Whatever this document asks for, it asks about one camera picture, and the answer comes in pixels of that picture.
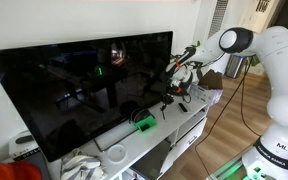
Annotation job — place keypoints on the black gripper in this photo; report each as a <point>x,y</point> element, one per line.
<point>170,94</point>

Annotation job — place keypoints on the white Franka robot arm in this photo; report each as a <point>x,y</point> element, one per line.
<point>280,66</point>

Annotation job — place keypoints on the green lit robot base platform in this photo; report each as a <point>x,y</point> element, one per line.
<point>227,170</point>

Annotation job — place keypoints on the green plastic stand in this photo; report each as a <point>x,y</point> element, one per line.
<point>149,125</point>

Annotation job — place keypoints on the white TV stand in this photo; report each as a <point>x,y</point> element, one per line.
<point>157,133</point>

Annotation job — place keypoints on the slim black remote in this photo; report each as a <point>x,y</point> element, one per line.
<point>183,107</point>

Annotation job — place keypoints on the wide white drawer front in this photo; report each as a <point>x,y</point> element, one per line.
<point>192,138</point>

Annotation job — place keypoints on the open cardboard box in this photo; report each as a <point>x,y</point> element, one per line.
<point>212,81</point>

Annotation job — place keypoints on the green leafy plant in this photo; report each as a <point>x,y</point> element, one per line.
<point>192,46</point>

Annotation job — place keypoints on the black shelf panel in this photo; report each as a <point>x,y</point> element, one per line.
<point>150,161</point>

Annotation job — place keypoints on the white round dish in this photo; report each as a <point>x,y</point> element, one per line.
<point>116,153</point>

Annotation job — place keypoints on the silver trash can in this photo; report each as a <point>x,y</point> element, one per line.
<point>235,66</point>

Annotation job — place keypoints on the black flat screen TV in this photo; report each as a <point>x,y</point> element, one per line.
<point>67,93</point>

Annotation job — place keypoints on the striped crumpled cloth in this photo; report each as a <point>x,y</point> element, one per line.
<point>82,166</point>

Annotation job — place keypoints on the white product box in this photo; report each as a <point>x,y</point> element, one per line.
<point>22,143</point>

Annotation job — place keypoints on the red plastic object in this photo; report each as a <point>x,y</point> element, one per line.
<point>10,171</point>

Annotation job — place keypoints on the white wall vent heater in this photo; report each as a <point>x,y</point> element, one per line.
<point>217,16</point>

